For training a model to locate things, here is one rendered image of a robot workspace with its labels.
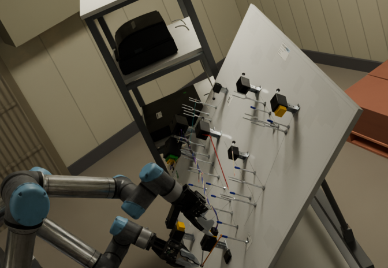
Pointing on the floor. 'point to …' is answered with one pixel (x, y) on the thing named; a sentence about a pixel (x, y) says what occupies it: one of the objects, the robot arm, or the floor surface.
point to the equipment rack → (193, 43)
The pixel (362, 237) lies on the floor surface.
